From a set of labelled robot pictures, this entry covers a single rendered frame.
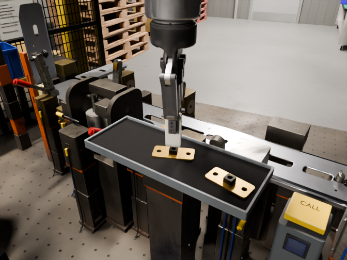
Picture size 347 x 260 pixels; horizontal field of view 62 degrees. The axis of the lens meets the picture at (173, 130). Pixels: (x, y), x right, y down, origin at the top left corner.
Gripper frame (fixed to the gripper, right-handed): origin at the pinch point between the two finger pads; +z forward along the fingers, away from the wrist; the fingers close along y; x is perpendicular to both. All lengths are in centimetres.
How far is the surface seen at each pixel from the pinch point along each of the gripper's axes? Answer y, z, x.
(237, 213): -14.1, 5.7, -12.4
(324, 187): 13.4, 21.5, -36.7
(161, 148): 0.9, 5.2, 2.7
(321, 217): -13.2, 5.5, -25.1
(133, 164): -5.0, 5.3, 7.0
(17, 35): 90, 5, 95
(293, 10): 808, 90, -193
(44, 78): 44, 9, 55
